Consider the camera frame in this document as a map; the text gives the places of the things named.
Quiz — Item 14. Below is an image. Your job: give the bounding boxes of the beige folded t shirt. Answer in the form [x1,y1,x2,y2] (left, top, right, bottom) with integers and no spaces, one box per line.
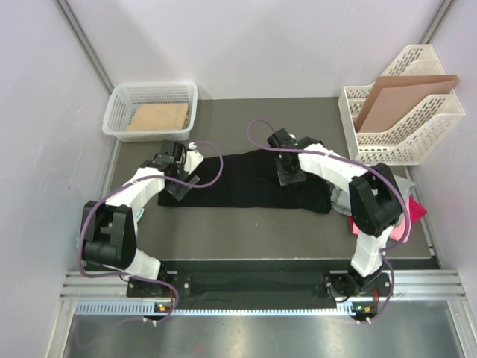
[126,104,189,131]

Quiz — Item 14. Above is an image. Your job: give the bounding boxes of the red cloth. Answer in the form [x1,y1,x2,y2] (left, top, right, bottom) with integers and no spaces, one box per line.
[407,196,428,223]

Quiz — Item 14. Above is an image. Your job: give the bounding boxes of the teal cat ear headphones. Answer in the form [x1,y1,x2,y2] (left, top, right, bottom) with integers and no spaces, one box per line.
[75,208,145,248]

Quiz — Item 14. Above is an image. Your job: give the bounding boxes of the black t shirt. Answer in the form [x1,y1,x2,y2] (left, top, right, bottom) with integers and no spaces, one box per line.
[158,149,332,214]

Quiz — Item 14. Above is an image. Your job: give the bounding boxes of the grey t shirt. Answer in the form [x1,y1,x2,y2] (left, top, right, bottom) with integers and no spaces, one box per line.
[330,175,416,216]

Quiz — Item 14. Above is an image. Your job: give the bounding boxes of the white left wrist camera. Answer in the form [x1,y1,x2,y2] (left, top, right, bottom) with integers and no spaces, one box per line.
[183,142,203,174]

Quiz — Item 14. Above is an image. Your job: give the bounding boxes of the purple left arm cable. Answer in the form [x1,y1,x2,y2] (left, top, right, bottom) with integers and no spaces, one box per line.
[76,140,224,324]

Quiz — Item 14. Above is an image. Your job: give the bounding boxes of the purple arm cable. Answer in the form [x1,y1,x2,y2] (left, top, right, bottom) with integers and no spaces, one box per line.
[247,119,413,324]
[76,140,224,324]

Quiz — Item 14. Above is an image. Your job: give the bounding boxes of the white plastic file organizer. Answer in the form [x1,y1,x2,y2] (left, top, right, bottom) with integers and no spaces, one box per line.
[338,45,465,166]

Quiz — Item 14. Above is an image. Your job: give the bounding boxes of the pink t shirt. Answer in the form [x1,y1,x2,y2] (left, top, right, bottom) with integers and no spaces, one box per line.
[348,216,405,242]

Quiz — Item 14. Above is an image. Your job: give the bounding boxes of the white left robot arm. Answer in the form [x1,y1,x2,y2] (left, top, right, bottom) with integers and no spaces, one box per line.
[77,142,203,296]

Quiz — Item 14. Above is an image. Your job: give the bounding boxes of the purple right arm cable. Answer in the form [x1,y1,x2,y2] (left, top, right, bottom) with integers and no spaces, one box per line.
[247,119,413,324]

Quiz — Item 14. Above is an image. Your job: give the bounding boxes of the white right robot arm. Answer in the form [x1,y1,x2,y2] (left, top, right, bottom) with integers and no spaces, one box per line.
[267,128,405,295]

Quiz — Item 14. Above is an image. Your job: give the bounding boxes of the white slotted cable duct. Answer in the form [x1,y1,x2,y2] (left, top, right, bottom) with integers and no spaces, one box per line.
[75,301,356,317]

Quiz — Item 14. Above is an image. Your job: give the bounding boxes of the white perforated plastic basket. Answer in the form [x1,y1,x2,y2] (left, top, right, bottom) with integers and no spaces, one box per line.
[102,82,198,142]

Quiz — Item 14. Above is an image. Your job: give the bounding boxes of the brown cardboard folder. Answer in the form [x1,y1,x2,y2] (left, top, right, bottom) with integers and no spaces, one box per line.
[355,75,459,133]

